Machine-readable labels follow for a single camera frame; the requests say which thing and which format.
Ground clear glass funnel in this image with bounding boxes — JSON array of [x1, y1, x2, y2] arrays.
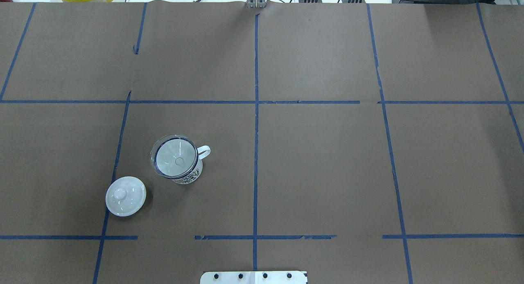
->
[[150, 134, 198, 179]]

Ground white ceramic cup lid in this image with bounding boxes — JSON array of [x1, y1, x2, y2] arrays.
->
[[105, 176, 147, 217]]

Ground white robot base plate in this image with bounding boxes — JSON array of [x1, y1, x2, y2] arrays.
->
[[200, 270, 308, 284]]

